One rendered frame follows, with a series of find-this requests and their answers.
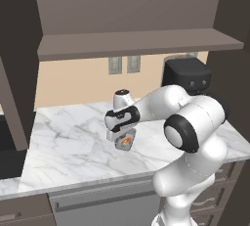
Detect grey drawer handle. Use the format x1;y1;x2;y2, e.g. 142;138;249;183
193;197;217;206
0;212;22;222

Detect brown open wall cabinet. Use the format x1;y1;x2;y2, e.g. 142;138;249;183
21;0;250;63

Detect grey dishwasher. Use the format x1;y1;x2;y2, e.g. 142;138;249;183
47;180;164;226

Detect grey dishwasher handle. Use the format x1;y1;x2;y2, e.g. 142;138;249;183
54;190;158;213

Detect black countertop appliance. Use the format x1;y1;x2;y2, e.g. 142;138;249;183
162;57;213;96

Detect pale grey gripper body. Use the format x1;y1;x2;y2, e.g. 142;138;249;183
105;126;132;144

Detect dark brown cabinet door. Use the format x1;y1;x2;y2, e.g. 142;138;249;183
206;0;250;144
0;0;44;153

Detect raw meat in grey tray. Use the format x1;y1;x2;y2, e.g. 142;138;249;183
114;129;137;152

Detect brown drawer front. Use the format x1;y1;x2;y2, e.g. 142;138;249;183
189;208;217;226
213;160;237;186
190;184;229;214
0;193;57;226

